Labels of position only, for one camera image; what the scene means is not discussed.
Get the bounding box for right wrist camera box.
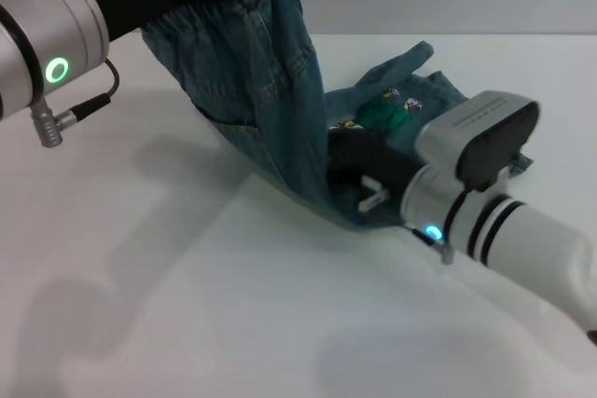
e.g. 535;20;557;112
416;89;543;193

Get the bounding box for left arm connector cable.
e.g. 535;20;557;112
29;59;120;149

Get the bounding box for blue denim shorts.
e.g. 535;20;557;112
139;0;535;232

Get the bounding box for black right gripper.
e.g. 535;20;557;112
326;130;424;196

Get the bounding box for arm connector cable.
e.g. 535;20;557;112
29;59;120;149
357;176;456;266

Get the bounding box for right arm connector cable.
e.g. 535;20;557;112
357;176;456;266

